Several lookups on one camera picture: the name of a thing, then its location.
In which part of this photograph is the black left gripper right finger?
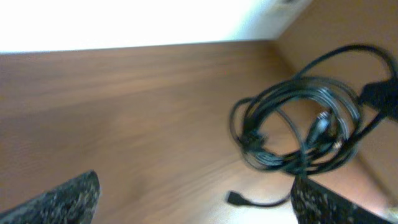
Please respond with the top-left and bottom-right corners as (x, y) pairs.
(290, 177), (390, 224)

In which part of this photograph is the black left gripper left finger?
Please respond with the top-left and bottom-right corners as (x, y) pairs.
(1, 170), (101, 224)

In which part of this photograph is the thick black USB cable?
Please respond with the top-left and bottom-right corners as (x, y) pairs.
(228, 44), (398, 175)

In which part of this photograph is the thin black USB cable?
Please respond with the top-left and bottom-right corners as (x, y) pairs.
(226, 190), (292, 208)

